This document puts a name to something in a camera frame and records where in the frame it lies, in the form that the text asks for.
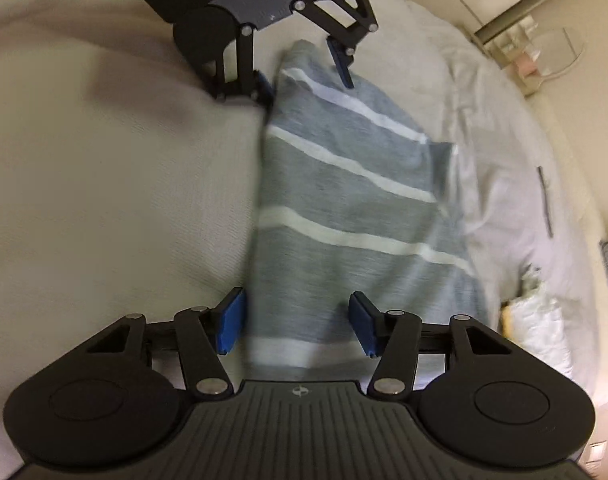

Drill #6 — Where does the grey white striped t-shirt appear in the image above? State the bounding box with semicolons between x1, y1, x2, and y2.
243;40;487;380

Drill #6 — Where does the folded light striped clothes stack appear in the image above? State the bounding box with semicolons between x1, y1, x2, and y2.
499;266;573;378

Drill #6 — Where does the white bed duvet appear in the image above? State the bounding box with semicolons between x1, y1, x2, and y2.
0;0;597;479

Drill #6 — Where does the pink box on shelf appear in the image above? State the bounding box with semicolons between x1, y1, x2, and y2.
512;53;538;78

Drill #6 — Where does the oval vanity mirror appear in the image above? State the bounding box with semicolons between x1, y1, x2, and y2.
531;27;586;80

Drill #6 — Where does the black smartphone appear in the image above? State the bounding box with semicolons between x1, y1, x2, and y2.
536;166;554;240

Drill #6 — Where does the white wall socket panel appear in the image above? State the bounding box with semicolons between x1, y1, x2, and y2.
584;441;608;472

